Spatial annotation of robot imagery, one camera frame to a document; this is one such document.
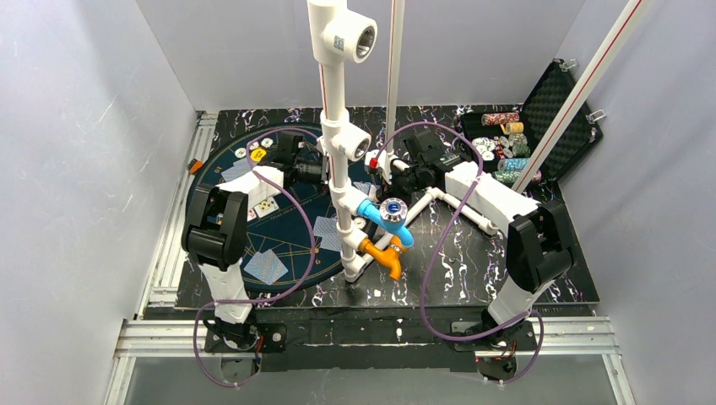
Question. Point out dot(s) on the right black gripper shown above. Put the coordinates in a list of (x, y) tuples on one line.
[(399, 178)]

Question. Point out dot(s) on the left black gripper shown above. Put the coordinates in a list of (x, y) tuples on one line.
[(312, 170)]

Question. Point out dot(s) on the yellow button chip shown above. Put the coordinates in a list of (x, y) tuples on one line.
[(258, 154)]

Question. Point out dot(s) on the blue back card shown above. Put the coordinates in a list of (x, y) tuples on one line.
[(243, 165), (252, 266), (324, 227), (234, 173), (271, 269), (330, 242)]

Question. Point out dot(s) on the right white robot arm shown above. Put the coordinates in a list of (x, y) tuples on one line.
[(540, 245)]

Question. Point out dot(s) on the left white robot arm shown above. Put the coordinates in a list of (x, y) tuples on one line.
[(215, 228)]

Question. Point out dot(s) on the loose white chips pile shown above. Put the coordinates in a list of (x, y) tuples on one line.
[(493, 149)]

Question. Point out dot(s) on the blue pipe valve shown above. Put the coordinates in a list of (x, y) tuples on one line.
[(390, 215)]

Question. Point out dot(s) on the round blue poker mat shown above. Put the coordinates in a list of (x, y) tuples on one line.
[(283, 231)]

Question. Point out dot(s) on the red chip row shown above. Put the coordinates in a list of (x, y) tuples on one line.
[(499, 118)]

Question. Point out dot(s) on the green pink chip row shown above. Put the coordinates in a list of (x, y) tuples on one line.
[(509, 177)]

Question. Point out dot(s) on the light blue chip row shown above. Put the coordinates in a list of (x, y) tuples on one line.
[(512, 164)]

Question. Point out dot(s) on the yellow chip stack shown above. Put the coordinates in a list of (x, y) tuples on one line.
[(513, 127)]

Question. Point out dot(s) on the green chip stack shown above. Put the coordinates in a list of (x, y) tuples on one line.
[(519, 145)]

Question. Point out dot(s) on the orange pipe valve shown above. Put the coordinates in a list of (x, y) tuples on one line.
[(388, 257)]

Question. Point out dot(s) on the orange black clamp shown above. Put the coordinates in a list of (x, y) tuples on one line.
[(193, 166)]

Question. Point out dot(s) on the black chip case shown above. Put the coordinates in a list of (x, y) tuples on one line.
[(537, 113)]

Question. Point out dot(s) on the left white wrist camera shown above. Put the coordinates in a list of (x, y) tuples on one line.
[(321, 146)]

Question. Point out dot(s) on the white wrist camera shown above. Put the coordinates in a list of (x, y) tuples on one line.
[(321, 146), (379, 164)]

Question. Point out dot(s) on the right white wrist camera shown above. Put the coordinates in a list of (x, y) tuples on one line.
[(379, 164)]

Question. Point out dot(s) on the white PVC pipe frame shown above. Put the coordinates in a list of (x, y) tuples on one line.
[(338, 35)]

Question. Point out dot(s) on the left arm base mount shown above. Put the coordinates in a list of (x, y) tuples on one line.
[(248, 337)]

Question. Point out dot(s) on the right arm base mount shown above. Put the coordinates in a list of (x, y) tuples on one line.
[(509, 353)]

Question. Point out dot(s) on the aluminium frame rail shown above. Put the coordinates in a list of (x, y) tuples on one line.
[(365, 343)]

